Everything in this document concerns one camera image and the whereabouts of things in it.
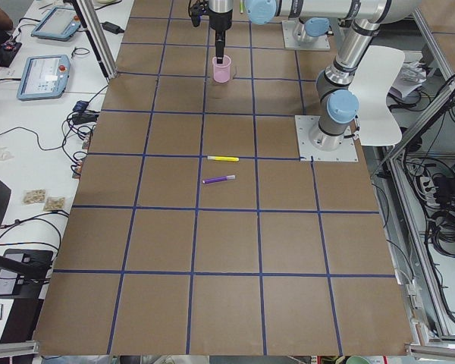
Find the purple marker pen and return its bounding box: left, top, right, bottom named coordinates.
left=202, top=174, right=236, bottom=184

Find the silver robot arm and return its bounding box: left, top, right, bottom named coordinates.
left=244, top=1, right=419, bottom=151
left=208, top=0, right=233, bottom=64

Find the pink mesh pen cup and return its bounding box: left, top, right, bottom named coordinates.
left=212, top=55, right=231, bottom=83

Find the yellow highlighter pen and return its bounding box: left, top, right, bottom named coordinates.
left=206, top=155, right=240, bottom=162

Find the black power adapter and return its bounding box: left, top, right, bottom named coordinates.
left=101, top=21, right=124, bottom=34

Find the blue plaid pouch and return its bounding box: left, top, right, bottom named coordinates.
left=73, top=100, right=89, bottom=113

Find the upper blue teach pendant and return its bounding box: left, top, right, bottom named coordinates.
left=31, top=6, right=81, bottom=42

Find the blue teach pendant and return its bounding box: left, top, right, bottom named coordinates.
left=31, top=6, right=81, bottom=42
left=17, top=55, right=71, bottom=101

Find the lower blue teach pendant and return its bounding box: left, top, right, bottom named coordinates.
left=17, top=55, right=71, bottom=101

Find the white plastic chair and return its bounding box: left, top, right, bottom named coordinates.
left=349, top=45, right=405, bottom=146

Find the brown paper table mat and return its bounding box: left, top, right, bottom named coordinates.
left=34, top=1, right=412, bottom=356

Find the small bag of parts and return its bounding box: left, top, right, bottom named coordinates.
left=22, top=189, right=47, bottom=205

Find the crumpled white tissue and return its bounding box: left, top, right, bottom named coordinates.
left=0, top=146, right=14, bottom=162

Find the white power strip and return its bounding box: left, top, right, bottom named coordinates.
left=416, top=175, right=437, bottom=204

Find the aluminium frame post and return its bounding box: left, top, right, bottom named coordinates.
left=71, top=0, right=118, bottom=80

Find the black camera stand base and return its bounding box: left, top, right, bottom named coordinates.
left=0, top=249, right=53, bottom=299

